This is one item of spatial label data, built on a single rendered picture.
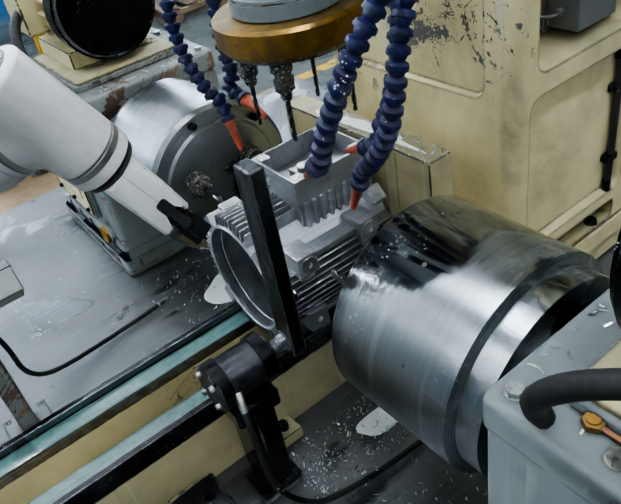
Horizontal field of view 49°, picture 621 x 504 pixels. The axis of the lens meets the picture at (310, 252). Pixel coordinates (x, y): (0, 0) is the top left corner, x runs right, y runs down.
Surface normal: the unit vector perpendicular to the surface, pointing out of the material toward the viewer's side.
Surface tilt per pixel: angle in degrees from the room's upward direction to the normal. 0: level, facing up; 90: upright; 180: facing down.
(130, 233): 90
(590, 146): 90
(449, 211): 9
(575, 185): 90
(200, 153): 90
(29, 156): 108
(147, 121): 32
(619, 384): 57
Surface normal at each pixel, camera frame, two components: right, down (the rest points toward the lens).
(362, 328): -0.76, 0.05
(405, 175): -0.78, 0.47
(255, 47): -0.40, 0.61
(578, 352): -0.16, -0.79
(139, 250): 0.61, 0.40
